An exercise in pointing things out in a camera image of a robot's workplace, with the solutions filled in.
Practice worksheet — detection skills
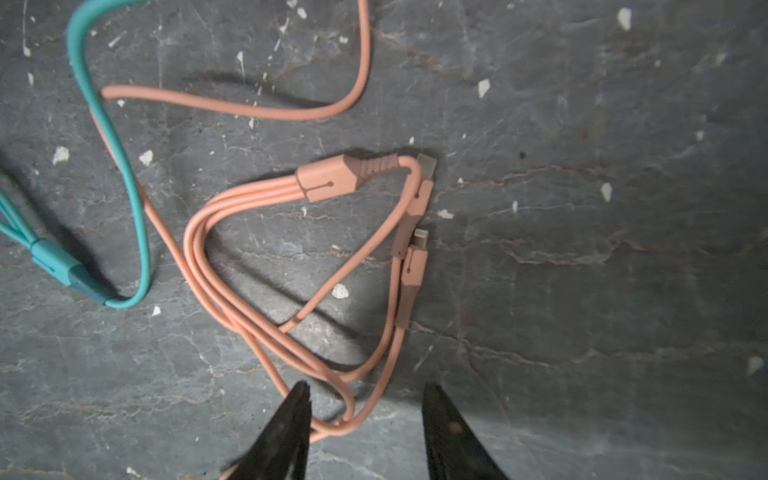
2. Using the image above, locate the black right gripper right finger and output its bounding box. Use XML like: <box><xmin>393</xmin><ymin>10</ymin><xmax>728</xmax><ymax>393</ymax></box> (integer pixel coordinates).
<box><xmin>422</xmin><ymin>384</ymin><xmax>508</xmax><ymax>480</ymax></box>

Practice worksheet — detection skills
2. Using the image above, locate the teal charging cable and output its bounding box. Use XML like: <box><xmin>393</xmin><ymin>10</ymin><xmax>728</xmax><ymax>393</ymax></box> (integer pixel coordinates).
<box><xmin>0</xmin><ymin>0</ymin><xmax>152</xmax><ymax>311</ymax></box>

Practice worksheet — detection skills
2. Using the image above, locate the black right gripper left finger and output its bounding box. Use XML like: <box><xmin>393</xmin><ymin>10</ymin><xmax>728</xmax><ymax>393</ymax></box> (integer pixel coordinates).
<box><xmin>224</xmin><ymin>381</ymin><xmax>312</xmax><ymax>480</ymax></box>

